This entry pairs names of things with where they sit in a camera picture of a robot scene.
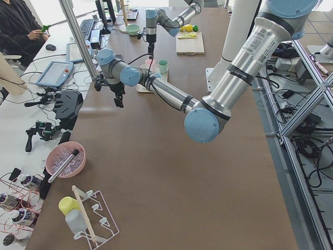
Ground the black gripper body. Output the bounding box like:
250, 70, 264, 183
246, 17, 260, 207
137, 28, 157, 52
103, 76, 125, 96

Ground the pink plastic cup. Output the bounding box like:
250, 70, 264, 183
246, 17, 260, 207
144, 58, 156, 72

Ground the green plastic cup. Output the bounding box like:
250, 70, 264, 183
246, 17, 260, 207
158, 59, 169, 74

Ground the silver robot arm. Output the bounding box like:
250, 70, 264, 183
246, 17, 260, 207
137, 0, 204, 59
97, 1, 316, 143

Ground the beige rabbit tray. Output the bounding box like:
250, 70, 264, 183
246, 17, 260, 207
136, 64, 169, 94

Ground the green bowl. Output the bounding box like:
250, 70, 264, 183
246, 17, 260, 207
126, 24, 140, 36

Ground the wooden stand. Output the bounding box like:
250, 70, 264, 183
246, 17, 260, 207
116, 0, 129, 33

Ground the wooden cutting board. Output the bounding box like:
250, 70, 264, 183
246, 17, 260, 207
176, 32, 204, 55

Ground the blue teach pendant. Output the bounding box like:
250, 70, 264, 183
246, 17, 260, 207
66, 40, 93, 64
35, 61, 74, 88

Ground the yellow plastic knife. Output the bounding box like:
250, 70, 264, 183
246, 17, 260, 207
177, 36, 196, 39

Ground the green lime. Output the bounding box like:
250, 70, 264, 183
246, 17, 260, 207
193, 25, 199, 32

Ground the black keyboard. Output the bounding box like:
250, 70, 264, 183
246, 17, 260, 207
80, 19, 94, 40

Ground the black computer mouse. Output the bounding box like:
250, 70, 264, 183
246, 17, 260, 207
45, 44, 57, 51

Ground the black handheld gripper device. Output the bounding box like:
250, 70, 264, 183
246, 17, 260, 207
25, 121, 61, 152

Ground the pink bowl with ice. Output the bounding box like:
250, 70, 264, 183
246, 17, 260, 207
45, 141, 87, 179

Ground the seated person in black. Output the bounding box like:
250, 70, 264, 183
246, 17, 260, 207
1, 1, 49, 67

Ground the yellow cup on rack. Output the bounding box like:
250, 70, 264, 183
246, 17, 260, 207
58, 196, 80, 216

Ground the clear cup on rack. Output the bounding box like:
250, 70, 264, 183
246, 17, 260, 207
65, 209, 87, 234

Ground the metal scoop handle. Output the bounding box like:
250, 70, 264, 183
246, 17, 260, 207
48, 149, 80, 183

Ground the aluminium frame post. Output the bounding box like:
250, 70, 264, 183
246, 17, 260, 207
59, 0, 97, 81

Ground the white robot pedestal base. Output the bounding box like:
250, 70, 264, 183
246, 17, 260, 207
206, 0, 262, 92

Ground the white wire cup rack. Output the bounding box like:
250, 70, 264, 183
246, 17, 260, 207
72, 185, 120, 249

